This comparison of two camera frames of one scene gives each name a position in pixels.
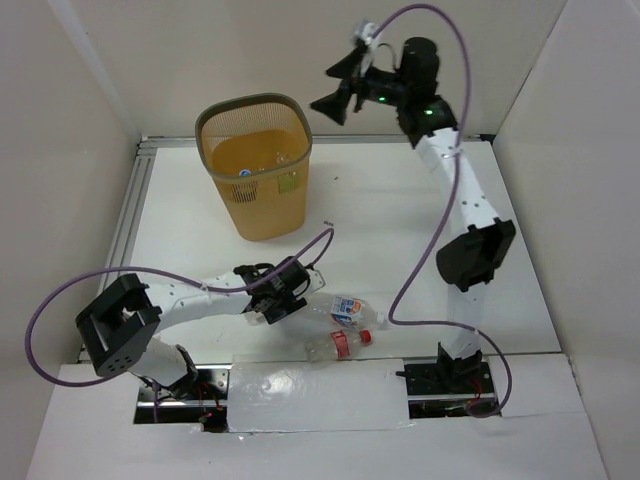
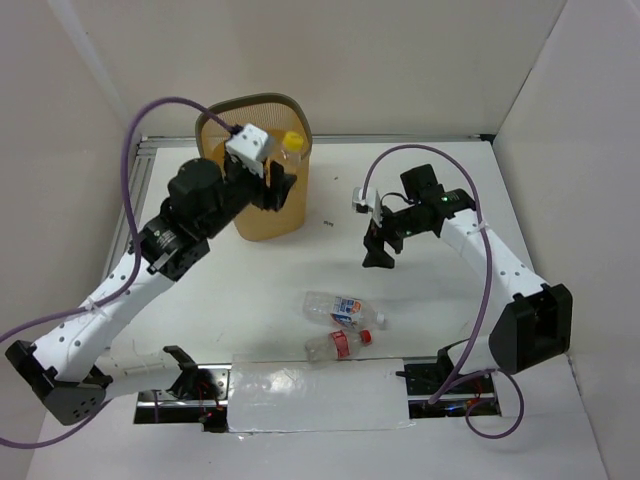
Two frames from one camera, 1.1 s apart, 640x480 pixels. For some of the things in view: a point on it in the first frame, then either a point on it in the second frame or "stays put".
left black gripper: x=273 y=305 -> x=273 y=186
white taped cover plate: x=344 y=394 stays put
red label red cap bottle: x=336 y=345 stays put
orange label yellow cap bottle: x=255 y=318 -> x=292 y=144
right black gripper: x=334 y=105 -> x=374 y=243
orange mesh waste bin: x=255 y=149 stays put
